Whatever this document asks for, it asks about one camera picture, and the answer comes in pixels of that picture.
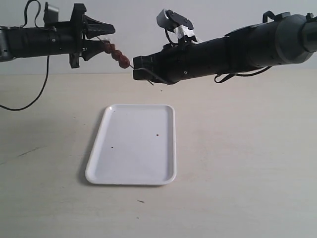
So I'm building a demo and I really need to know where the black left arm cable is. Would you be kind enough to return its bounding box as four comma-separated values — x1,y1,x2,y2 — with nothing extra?
0,55,50,111

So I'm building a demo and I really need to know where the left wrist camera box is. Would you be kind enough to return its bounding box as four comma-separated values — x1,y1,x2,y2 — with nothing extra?
43,2,59,25

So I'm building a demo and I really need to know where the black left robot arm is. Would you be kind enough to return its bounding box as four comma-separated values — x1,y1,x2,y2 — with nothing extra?
0,3,115,68

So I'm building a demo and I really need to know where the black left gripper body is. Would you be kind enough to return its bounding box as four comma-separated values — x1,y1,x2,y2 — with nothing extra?
69,3,87,68

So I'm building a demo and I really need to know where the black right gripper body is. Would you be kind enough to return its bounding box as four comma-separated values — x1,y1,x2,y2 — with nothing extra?
152,42,206,85

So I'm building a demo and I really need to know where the white rectangular plastic tray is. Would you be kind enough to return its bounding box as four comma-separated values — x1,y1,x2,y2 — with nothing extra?
85,104,177,186

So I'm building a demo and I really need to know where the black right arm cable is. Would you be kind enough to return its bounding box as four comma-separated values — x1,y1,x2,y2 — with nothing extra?
214,65,272,84

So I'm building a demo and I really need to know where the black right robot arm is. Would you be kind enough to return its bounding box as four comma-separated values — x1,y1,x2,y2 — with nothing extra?
133,11,317,85

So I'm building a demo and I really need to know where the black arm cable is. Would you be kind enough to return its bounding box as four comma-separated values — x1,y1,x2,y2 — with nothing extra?
0,55,50,111
214,65,272,84

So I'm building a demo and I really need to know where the thin metal skewer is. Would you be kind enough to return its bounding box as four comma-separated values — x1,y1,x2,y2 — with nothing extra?
97,36,154,86

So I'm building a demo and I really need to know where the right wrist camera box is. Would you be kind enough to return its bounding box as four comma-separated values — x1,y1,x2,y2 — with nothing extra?
156,8,199,46

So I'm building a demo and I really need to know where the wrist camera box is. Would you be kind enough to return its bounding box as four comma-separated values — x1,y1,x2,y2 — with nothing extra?
156,8,199,46
43,2,59,25

